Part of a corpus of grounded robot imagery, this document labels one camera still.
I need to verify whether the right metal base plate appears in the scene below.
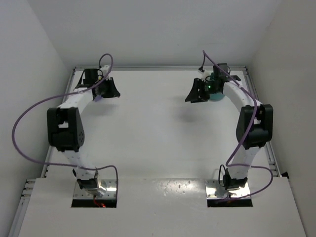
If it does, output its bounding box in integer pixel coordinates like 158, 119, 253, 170
205, 180, 250, 200

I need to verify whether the purple lego brick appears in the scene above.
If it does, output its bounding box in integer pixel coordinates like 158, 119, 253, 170
94, 95, 102, 102

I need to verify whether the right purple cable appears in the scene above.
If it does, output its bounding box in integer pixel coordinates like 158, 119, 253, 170
200, 50, 274, 202

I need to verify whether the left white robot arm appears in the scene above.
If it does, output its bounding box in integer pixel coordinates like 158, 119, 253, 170
47, 65, 120, 198

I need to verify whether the metal base plate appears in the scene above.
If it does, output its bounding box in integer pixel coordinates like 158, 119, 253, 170
73, 179, 117, 200
205, 180, 250, 200

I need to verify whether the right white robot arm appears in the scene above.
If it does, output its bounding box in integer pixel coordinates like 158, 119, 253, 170
185, 64, 274, 190

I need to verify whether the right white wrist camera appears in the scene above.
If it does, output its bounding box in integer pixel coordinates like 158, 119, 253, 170
198, 70, 212, 81

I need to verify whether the teal divided round container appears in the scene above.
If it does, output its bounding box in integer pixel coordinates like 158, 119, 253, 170
209, 92, 225, 102

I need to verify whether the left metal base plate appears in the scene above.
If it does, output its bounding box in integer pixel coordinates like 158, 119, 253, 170
73, 179, 117, 200

